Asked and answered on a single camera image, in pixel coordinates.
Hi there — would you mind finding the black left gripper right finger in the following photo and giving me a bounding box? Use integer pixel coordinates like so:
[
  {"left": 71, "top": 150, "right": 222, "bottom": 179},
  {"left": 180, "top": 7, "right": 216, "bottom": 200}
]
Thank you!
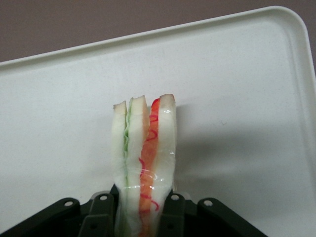
[{"left": 159, "top": 193, "right": 269, "bottom": 237}]

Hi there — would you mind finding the triangle sandwich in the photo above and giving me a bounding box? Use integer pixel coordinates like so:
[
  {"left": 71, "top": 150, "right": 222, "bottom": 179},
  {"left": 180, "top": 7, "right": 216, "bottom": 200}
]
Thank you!
[{"left": 112, "top": 93, "right": 178, "bottom": 237}]

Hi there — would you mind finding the cream plastic tray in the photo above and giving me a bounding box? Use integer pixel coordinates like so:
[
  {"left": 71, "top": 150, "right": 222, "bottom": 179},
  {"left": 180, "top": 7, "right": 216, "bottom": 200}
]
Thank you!
[{"left": 0, "top": 6, "right": 316, "bottom": 237}]

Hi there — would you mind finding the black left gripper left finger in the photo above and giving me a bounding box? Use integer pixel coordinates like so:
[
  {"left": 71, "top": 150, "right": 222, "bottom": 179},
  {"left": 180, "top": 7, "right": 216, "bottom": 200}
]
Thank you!
[{"left": 0, "top": 193, "right": 119, "bottom": 237}]

